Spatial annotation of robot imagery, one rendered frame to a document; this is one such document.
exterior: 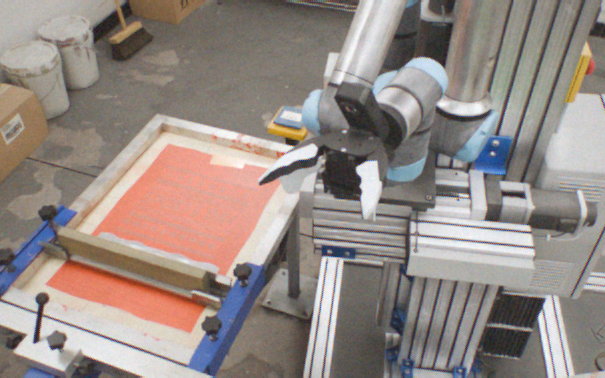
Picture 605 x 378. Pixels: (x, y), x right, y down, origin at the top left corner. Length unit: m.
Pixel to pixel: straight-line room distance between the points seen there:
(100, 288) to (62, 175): 1.94
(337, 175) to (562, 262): 1.08
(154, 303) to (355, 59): 0.83
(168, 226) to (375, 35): 0.92
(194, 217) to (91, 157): 1.90
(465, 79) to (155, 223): 0.96
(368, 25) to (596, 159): 0.79
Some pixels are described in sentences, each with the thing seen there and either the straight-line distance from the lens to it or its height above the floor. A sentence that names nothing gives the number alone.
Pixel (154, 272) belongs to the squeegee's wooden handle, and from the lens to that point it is 1.53.
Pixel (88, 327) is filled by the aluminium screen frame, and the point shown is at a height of 0.99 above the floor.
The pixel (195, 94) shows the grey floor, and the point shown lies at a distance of 3.94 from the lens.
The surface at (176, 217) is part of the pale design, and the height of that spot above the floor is 0.95.
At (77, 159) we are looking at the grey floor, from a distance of 3.59.
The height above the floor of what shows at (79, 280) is 0.95.
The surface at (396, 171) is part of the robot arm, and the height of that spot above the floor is 1.53.
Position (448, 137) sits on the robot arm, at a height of 1.44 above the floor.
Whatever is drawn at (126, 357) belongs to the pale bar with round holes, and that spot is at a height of 1.04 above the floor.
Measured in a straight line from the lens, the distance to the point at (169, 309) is 1.54.
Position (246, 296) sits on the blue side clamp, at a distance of 1.47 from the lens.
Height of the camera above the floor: 2.18
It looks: 43 degrees down
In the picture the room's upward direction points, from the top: straight up
